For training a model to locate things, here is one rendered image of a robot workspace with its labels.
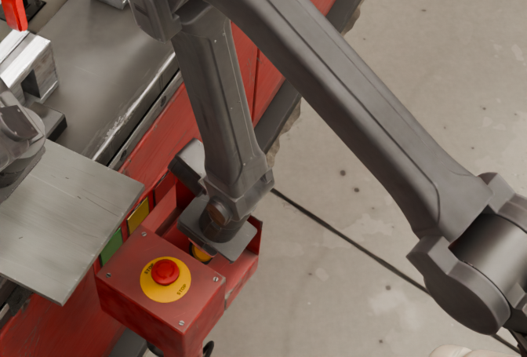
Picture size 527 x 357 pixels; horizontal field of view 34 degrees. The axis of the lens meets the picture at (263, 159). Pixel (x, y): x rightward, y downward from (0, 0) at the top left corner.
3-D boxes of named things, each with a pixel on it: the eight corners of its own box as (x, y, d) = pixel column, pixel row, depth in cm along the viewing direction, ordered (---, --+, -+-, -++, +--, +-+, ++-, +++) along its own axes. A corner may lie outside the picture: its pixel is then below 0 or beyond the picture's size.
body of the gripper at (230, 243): (200, 191, 126) (212, 171, 120) (255, 234, 126) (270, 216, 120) (174, 223, 123) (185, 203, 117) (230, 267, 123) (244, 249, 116)
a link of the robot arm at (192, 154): (227, 219, 106) (274, 173, 109) (161, 154, 107) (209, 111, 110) (216, 240, 117) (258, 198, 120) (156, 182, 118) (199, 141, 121)
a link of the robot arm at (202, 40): (155, -3, 73) (241, -75, 77) (111, -31, 76) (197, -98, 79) (231, 239, 108) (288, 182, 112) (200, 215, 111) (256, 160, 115)
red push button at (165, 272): (169, 299, 121) (168, 287, 118) (146, 284, 122) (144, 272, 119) (185, 278, 123) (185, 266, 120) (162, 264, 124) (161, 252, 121)
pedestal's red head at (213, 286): (184, 366, 127) (183, 316, 112) (99, 310, 131) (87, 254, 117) (258, 267, 137) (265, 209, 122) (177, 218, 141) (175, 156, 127)
